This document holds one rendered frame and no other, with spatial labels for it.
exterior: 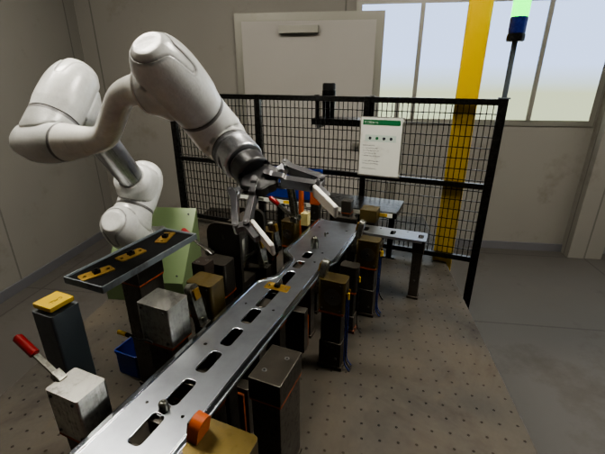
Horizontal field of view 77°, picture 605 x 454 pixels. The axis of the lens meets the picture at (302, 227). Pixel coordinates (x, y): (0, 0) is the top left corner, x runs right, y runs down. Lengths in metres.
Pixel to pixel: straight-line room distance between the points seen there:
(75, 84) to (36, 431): 0.99
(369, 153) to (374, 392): 1.21
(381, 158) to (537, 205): 2.55
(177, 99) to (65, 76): 0.59
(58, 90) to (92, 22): 3.32
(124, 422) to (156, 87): 0.65
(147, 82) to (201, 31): 3.34
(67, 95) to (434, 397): 1.39
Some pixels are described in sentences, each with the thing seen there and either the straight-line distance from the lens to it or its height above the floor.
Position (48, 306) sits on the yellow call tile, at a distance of 1.04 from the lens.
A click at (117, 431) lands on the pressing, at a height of 1.00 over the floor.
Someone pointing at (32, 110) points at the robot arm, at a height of 1.56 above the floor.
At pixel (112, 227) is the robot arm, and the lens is 1.65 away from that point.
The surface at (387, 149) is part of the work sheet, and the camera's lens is 2.03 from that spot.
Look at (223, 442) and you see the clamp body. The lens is 0.76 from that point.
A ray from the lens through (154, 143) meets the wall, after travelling 4.35.
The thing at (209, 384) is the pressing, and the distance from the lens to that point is 0.94.
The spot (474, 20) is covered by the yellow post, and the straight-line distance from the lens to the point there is 2.02.
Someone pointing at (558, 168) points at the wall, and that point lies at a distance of 4.31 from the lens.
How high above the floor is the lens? 1.64
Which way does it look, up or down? 22 degrees down
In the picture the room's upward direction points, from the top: straight up
